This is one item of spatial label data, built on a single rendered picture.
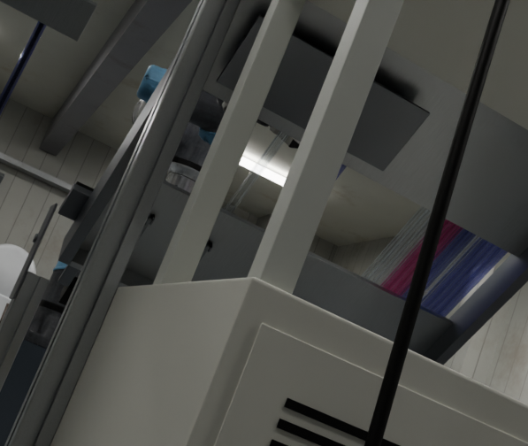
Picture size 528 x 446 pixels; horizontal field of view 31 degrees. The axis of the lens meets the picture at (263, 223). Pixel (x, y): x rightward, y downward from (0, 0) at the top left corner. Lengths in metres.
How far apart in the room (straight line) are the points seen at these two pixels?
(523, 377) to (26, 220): 5.70
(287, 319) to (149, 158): 0.45
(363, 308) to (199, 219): 0.76
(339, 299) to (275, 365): 0.98
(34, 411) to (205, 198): 0.30
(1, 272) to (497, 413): 8.80
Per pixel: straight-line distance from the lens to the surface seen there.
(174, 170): 2.24
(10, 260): 9.50
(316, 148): 0.74
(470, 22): 1.05
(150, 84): 1.87
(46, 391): 1.08
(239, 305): 0.70
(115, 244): 1.10
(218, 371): 0.69
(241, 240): 1.59
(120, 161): 1.47
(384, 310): 1.71
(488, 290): 1.70
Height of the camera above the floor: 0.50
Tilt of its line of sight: 13 degrees up
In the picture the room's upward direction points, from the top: 22 degrees clockwise
